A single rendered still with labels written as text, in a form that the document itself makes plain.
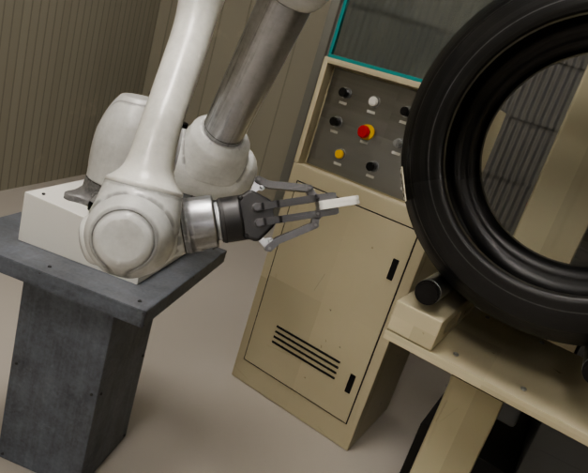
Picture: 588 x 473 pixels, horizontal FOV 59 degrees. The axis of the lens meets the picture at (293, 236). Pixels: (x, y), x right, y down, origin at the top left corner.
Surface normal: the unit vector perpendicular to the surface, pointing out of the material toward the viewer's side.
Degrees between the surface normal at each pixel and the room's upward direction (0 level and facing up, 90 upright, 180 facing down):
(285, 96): 90
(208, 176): 121
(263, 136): 90
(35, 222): 90
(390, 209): 90
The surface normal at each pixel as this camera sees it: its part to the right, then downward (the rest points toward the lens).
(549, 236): -0.51, 0.11
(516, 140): -0.21, 0.23
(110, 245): 0.15, 0.18
